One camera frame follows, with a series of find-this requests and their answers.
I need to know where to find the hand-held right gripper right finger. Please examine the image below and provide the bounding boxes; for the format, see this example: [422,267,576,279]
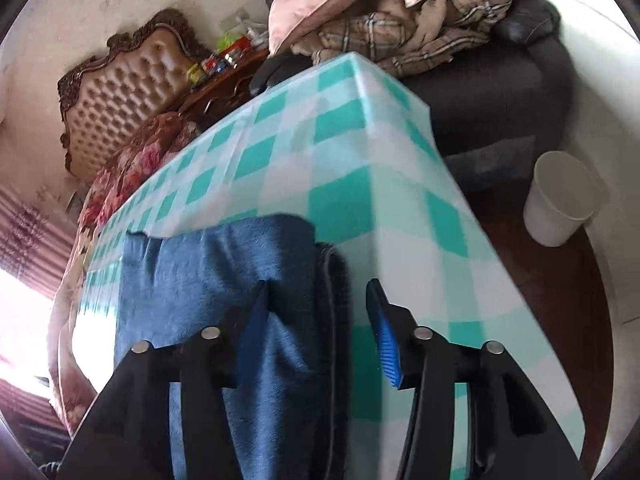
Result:
[365,277,586,480]

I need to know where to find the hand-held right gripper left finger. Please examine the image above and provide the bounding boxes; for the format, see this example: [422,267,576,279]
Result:
[57,280,273,480]

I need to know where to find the tufted brown headboard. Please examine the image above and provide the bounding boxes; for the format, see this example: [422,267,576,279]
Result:
[57,8,214,184]

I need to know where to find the white waste bin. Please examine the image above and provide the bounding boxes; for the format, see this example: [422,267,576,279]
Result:
[522,150,611,248]

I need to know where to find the beige plaid blanket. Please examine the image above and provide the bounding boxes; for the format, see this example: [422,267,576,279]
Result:
[290,0,518,79]

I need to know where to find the black sofa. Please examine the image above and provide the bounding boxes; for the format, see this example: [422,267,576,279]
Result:
[249,0,574,162]

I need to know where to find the red floral bedding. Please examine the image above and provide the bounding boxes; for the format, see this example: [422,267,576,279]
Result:
[47,111,204,426]

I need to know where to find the pile of colourful small packets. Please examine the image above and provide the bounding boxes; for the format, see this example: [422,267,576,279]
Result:
[187,35,253,84]

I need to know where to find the clear plastic bag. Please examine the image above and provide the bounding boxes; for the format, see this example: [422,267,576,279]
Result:
[219,7,271,51]

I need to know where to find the teal white checked tablecloth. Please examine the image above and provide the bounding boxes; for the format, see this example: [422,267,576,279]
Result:
[70,51,587,480]

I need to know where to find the pink striped curtain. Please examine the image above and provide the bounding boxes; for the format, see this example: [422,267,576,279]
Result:
[0,184,77,461]

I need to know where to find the dark wooden nightstand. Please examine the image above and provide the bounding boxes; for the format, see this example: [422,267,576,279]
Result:
[177,48,271,134]

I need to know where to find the blue denim pants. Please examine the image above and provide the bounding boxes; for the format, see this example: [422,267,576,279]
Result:
[114,213,352,480]

